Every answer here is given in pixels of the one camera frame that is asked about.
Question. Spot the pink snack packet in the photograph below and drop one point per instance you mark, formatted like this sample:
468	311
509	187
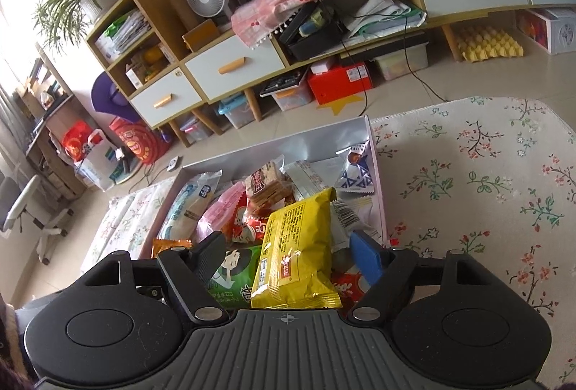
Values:
220	205

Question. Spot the floral tablecloth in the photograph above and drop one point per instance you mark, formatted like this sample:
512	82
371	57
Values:
472	192

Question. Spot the red shoebox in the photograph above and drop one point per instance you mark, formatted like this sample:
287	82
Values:
339	84

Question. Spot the white printed box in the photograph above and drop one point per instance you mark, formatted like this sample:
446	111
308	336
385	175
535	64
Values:
553	30

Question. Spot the clear storage bin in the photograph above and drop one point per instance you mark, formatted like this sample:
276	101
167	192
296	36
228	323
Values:
285	95
400	61

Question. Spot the purple hat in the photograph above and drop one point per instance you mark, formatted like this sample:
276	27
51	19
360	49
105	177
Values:
110	97

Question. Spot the yellow egg tray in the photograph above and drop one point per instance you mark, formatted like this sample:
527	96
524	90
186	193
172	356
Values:
488	43

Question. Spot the red snack packet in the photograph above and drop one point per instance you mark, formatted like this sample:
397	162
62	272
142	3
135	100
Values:
245	230
348	284

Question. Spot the white office chair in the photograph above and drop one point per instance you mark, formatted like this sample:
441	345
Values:
20	210

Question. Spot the brown cracker packet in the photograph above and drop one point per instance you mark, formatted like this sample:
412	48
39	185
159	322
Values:
267	187

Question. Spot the pink cardboard box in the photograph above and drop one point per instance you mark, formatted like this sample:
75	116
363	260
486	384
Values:
292	142

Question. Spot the white shopping bag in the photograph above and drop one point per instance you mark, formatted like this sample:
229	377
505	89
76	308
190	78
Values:
99	169

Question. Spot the yellow snack packet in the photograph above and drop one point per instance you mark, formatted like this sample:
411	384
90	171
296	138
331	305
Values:
292	246

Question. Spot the wooden desk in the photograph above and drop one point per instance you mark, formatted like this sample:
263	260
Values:
54	115

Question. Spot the red gift bag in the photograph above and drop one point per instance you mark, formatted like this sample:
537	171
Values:
76	142

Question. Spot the brown cardboard box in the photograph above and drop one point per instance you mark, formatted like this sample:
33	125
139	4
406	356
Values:
201	34

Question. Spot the red round-print bag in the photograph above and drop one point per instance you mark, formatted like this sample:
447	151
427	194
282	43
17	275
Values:
137	142

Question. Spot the wooden TV cabinet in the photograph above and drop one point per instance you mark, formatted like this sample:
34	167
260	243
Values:
270	39

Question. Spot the blue-lid storage bin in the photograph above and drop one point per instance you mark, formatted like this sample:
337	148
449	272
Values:
236	113

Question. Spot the silver and orange snack packet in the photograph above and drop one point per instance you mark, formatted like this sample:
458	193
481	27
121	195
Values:
168	245

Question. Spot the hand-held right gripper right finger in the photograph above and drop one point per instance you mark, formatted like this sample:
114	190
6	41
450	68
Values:
366	257

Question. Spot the black storage box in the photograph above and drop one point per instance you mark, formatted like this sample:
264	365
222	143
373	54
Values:
315	39

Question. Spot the silver packet blue triangles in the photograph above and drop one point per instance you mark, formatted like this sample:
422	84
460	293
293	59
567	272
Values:
355	178

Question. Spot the green snack packet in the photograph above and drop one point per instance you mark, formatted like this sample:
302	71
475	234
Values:
234	282

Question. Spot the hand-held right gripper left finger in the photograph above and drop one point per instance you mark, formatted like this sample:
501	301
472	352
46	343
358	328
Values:
209	255

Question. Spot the long white snack packet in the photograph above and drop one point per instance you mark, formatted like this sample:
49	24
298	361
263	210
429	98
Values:
310	178

